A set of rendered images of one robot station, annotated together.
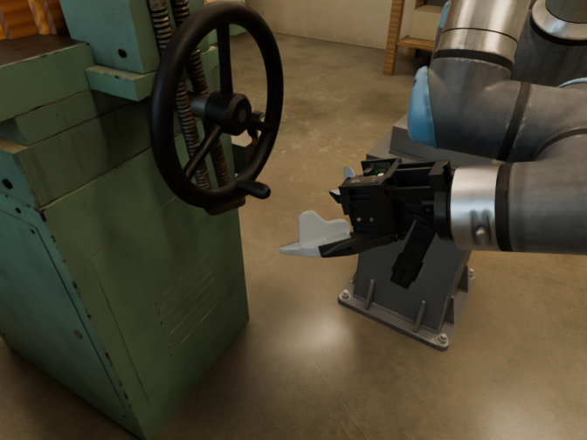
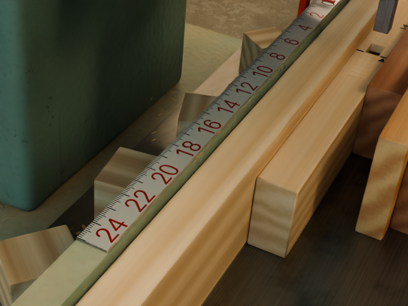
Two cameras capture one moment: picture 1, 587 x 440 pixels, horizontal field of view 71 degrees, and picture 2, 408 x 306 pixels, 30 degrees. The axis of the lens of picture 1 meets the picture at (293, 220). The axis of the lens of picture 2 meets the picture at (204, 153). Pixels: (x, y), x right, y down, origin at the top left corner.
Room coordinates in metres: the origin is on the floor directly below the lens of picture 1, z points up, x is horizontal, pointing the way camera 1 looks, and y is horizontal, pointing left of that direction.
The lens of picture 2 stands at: (0.34, 0.53, 1.14)
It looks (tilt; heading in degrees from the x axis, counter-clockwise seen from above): 36 degrees down; 354
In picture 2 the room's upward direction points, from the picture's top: 5 degrees clockwise
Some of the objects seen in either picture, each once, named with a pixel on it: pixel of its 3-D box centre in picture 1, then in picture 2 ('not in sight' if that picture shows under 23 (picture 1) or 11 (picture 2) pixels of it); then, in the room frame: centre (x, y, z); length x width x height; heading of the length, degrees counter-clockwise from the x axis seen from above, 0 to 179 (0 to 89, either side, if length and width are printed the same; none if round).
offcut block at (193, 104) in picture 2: not in sight; (200, 127); (0.82, 0.48, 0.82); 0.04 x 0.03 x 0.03; 170
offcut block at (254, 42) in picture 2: not in sight; (266, 57); (0.94, 0.42, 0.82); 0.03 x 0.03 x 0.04; 25
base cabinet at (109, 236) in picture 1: (100, 246); not in sight; (0.79, 0.50, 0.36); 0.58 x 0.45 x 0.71; 60
